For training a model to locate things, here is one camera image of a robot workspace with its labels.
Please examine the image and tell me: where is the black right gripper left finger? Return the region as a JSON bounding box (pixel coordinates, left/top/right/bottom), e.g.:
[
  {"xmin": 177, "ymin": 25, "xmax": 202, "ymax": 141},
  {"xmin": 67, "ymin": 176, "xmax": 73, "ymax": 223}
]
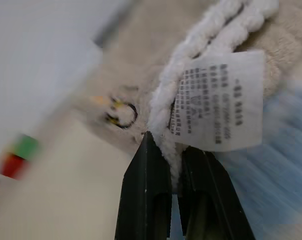
[{"xmin": 115, "ymin": 130, "xmax": 173, "ymax": 240}]

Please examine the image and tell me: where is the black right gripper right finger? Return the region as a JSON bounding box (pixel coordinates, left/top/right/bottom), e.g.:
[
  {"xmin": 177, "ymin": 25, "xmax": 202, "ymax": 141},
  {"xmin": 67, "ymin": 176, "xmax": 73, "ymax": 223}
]
[{"xmin": 177, "ymin": 146, "xmax": 257, "ymax": 240}]

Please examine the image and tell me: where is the beige towel with white trim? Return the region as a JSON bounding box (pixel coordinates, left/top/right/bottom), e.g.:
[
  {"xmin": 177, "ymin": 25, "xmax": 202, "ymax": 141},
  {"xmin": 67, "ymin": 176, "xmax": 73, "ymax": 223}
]
[{"xmin": 73, "ymin": 0, "xmax": 302, "ymax": 195}]

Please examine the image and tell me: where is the light blue towel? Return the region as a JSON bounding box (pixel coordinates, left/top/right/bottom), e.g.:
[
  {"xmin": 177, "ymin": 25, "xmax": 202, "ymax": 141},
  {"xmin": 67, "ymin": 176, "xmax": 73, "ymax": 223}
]
[{"xmin": 170, "ymin": 77, "xmax": 302, "ymax": 240}]

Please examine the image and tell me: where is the red and green block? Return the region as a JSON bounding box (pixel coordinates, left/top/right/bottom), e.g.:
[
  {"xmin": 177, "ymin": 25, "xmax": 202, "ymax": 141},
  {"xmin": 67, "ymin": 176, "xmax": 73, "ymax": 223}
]
[{"xmin": 0, "ymin": 133, "xmax": 43, "ymax": 181}]

